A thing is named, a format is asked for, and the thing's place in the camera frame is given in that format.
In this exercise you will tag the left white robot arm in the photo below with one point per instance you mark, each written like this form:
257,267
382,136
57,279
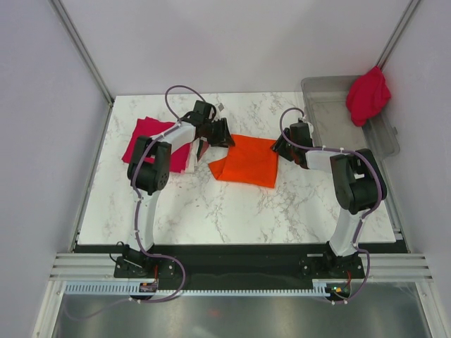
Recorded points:
149,167

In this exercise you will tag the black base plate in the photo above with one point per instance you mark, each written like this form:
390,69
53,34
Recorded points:
239,265

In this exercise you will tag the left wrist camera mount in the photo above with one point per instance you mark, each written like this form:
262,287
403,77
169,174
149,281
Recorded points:
216,111

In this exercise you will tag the aluminium corner rail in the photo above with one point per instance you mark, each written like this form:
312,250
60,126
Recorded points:
75,37
396,35

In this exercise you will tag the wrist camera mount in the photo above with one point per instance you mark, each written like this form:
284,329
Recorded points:
310,125
216,111

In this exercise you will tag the aluminium frame rail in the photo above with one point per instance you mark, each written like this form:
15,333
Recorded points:
382,267

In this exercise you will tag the white slotted cable duct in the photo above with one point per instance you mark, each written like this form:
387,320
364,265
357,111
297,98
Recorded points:
149,288

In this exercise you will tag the red crumpled t shirt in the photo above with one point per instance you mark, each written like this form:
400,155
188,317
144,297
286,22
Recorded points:
367,96

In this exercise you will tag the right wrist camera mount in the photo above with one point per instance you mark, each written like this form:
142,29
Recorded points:
310,125

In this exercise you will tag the left aluminium corner rail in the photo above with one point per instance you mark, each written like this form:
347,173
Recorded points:
75,37

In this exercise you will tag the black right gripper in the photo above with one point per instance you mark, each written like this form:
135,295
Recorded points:
279,146

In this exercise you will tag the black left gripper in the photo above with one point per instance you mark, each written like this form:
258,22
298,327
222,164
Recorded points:
224,139

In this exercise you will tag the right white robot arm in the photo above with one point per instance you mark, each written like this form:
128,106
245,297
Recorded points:
357,181

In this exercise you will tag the stack of folded shirts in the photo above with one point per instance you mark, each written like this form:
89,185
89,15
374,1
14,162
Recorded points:
197,149

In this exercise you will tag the orange t shirt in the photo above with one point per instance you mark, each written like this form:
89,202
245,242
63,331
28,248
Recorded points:
251,161

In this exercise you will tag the right aluminium corner rail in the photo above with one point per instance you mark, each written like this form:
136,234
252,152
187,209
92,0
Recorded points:
396,35

